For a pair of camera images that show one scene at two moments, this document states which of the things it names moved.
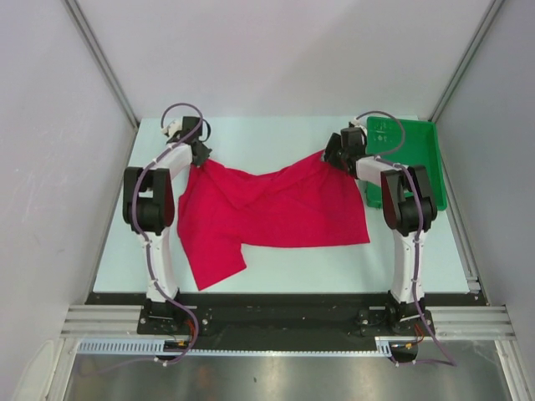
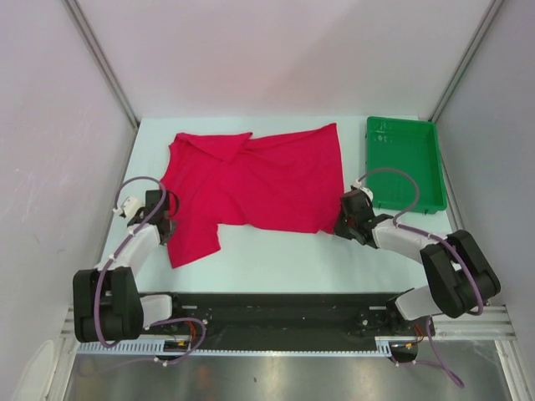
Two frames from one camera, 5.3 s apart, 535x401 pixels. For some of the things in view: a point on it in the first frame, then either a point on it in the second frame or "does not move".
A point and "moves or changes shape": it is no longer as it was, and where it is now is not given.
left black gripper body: x=204 y=154 → x=167 y=236
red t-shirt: x=222 y=209 moves or changes shape
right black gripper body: x=338 y=154 → x=344 y=225
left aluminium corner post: x=82 y=22 does not move
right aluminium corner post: x=492 y=11 does not move
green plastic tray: x=410 y=142 does not move
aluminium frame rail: x=448 y=322 does not move
